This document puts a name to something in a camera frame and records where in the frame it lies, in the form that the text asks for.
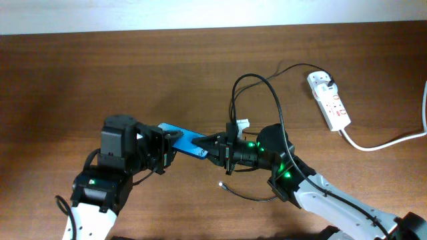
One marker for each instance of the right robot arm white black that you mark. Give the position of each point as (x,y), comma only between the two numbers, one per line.
(292,180)

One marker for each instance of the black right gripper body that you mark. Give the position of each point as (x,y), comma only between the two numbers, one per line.
(227,149)

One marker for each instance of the blue screen smartphone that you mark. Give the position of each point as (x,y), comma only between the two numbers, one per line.
(184,144)

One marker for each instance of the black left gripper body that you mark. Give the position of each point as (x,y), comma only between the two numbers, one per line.
(153,150)

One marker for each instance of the white power strip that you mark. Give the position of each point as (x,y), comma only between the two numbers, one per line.
(332,109)

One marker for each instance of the white charger plug adapter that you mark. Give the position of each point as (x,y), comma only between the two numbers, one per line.
(324,92)

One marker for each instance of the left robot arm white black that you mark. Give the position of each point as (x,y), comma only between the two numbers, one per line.
(101,190)

